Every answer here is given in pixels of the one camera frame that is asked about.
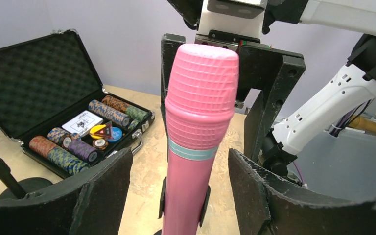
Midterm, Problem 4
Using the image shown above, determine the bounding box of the black round-base clip stand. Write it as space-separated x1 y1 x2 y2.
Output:
155 178 211 235

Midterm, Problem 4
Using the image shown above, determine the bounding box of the pink microphone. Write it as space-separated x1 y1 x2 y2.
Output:
161 43 240 235

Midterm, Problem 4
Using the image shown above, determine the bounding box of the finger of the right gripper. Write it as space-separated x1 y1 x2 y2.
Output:
238 44 306 162
160 33 187 163

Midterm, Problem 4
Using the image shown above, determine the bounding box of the white card deck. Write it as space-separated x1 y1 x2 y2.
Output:
61 111 103 137

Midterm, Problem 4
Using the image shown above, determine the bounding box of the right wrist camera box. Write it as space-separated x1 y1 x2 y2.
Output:
197 0 267 39

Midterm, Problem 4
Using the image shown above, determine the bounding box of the black round-base stand rear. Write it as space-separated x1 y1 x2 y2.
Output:
0 158 53 200

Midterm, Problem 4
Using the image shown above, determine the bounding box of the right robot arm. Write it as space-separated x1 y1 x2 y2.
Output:
170 0 376 176

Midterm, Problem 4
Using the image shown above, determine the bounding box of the black poker chip case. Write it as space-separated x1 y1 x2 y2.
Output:
0 28 156 180

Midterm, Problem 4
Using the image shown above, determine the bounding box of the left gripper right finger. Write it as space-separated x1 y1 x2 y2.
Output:
228 149 376 235

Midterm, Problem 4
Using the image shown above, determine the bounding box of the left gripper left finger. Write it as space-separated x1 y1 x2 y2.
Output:
0 148 133 235

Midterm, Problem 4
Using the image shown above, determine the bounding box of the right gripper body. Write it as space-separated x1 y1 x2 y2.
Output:
168 0 305 47

